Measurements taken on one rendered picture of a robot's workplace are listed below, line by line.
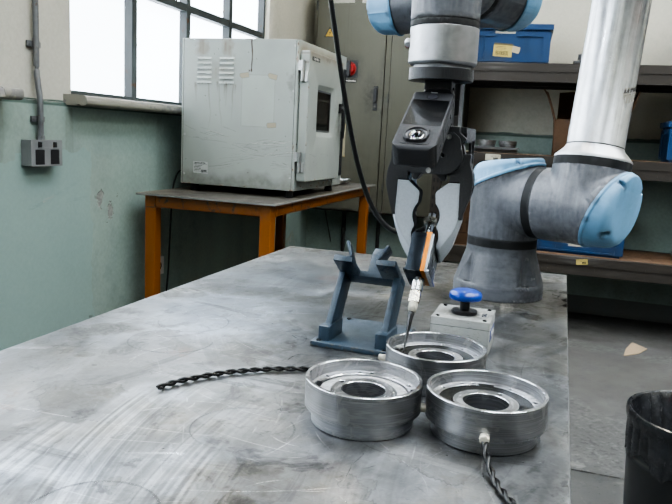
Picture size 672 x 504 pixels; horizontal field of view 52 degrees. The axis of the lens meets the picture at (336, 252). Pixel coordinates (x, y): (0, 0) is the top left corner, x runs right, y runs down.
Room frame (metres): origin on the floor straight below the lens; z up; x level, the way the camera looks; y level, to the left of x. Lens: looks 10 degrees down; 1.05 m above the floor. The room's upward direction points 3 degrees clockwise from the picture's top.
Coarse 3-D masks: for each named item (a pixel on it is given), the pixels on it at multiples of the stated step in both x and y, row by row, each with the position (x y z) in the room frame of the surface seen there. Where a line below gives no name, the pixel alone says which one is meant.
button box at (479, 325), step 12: (444, 312) 0.83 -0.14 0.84; (456, 312) 0.82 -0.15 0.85; (468, 312) 0.82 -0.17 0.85; (480, 312) 0.84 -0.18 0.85; (492, 312) 0.84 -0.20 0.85; (432, 324) 0.81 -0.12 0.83; (444, 324) 0.80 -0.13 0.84; (456, 324) 0.80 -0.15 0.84; (468, 324) 0.79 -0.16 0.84; (480, 324) 0.79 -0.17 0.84; (492, 324) 0.82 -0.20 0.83; (468, 336) 0.79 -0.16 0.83; (480, 336) 0.79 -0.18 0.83; (492, 336) 0.84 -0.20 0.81
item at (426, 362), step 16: (400, 336) 0.73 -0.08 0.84; (416, 336) 0.75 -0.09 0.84; (432, 336) 0.75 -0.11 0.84; (448, 336) 0.74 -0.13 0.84; (400, 352) 0.67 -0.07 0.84; (416, 352) 0.71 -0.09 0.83; (432, 352) 0.72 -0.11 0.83; (448, 352) 0.71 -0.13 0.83; (480, 352) 0.71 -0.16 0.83; (416, 368) 0.65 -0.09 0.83; (432, 368) 0.65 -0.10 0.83; (448, 368) 0.65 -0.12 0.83; (464, 368) 0.65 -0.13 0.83; (480, 368) 0.67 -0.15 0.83
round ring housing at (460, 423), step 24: (432, 384) 0.60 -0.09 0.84; (456, 384) 0.62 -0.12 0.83; (504, 384) 0.62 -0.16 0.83; (528, 384) 0.60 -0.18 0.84; (432, 408) 0.56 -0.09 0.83; (456, 408) 0.54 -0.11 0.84; (480, 408) 0.60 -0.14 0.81; (504, 408) 0.58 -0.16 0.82; (456, 432) 0.54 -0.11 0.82; (480, 432) 0.53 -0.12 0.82; (504, 432) 0.53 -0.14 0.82; (528, 432) 0.53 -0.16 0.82
